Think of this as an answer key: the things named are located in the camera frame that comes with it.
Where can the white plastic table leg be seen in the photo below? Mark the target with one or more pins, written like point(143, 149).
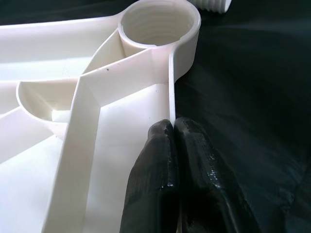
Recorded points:
point(213, 4)

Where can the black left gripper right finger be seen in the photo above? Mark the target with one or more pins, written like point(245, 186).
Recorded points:
point(201, 174)

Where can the white plastic children tabletop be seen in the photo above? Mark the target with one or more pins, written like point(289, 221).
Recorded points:
point(48, 170)

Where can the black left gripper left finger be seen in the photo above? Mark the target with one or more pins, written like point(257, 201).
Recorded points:
point(150, 170)

